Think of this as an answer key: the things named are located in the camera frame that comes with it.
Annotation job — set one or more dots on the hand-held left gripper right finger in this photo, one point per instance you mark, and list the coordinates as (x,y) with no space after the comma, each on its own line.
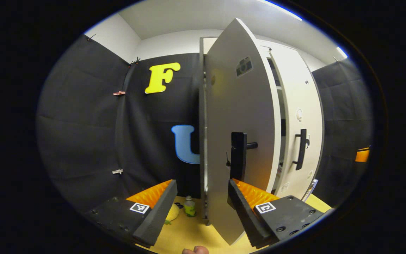
(245,211)

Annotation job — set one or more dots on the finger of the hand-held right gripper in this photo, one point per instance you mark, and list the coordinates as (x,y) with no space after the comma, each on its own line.
(362,155)

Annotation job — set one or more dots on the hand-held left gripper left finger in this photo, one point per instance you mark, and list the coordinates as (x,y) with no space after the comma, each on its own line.
(159,208)

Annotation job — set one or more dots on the white shoe cabinet door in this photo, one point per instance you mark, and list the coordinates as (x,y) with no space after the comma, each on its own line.
(301,91)
(238,98)

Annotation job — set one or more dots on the white shoe cabinet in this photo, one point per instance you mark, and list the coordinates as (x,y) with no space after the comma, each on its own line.
(202,106)

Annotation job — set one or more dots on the yellow plush toy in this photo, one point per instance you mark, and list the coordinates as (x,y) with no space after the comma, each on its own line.
(172,213)

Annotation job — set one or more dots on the green label bottle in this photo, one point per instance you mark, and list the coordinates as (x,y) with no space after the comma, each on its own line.
(189,208)

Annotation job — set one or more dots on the black backdrop cloth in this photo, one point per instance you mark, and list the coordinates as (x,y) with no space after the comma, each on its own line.
(344,106)
(83,134)

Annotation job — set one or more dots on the silver clip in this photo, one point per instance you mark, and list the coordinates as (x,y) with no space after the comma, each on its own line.
(117,171)

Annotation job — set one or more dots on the pink clip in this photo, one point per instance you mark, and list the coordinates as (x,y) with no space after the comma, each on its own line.
(119,93)

